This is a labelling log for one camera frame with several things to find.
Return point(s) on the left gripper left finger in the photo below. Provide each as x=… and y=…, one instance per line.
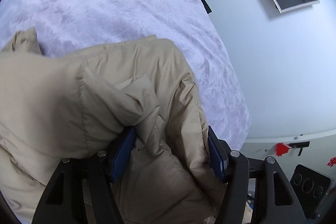
x=63, y=198

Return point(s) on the lilac plush bed blanket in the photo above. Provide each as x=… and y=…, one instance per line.
x=64, y=26

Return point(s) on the beige puffer jacket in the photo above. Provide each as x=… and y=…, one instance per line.
x=74, y=106

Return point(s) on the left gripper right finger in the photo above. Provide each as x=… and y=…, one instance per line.
x=275, y=200

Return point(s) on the red paper decoration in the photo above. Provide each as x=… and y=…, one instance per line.
x=282, y=149

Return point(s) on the black control panel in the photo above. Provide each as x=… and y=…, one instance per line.
x=310, y=187

